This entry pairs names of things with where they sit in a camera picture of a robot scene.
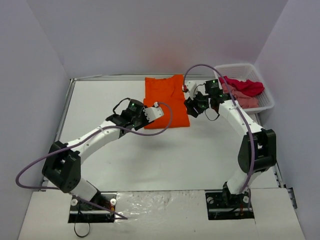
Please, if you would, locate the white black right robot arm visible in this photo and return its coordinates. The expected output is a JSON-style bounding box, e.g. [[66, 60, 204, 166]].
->
[[182, 79, 277, 207]]

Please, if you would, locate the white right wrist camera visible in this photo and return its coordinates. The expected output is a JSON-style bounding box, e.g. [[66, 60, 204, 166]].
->
[[182, 81, 198, 100]]

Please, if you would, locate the orange t shirt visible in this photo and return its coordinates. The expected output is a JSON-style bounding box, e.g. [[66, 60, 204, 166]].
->
[[143, 74, 190, 130]]

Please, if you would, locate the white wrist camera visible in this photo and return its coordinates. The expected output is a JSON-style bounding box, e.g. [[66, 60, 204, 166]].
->
[[182, 81, 198, 100], [143, 101, 165, 123]]

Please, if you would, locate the aluminium table edge rail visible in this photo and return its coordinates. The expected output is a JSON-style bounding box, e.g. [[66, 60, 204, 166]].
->
[[41, 77, 76, 192]]

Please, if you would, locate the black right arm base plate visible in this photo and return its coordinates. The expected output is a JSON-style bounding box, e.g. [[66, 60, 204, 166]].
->
[[205, 190, 255, 221]]

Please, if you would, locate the white plastic laundry basket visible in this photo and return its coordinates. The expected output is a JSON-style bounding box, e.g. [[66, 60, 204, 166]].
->
[[213, 62, 276, 115]]

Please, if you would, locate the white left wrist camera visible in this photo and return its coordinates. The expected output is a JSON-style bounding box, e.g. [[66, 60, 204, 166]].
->
[[143, 101, 165, 123]]

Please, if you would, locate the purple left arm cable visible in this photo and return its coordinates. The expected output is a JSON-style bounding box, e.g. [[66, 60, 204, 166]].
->
[[15, 101, 174, 221]]

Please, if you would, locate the dusty pink t shirt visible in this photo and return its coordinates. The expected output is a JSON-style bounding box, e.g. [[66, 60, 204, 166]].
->
[[221, 83, 259, 109]]

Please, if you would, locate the thin black cable loop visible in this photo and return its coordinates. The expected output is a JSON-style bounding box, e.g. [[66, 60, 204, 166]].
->
[[73, 207, 91, 238]]

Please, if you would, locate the magenta t shirt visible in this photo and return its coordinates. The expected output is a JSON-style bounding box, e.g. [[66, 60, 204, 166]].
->
[[218, 76, 265, 97]]

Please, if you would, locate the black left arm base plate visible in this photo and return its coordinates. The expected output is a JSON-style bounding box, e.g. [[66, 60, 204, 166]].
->
[[68, 192, 117, 224]]

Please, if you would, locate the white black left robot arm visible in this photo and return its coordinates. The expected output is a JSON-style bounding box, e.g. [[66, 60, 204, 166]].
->
[[42, 99, 150, 209]]

